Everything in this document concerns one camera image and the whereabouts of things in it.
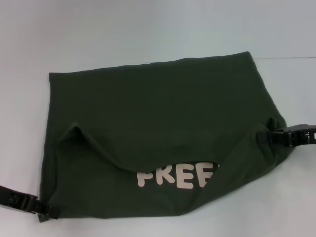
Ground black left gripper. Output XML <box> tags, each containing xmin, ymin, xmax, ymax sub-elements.
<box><xmin>0</xmin><ymin>185</ymin><xmax>59</xmax><ymax>218</ymax></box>

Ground dark green shirt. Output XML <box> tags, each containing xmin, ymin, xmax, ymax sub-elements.
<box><xmin>37</xmin><ymin>51</ymin><xmax>288</xmax><ymax>218</ymax></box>

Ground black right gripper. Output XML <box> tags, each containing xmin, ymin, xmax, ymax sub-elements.
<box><xmin>269</xmin><ymin>124</ymin><xmax>316</xmax><ymax>149</ymax></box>

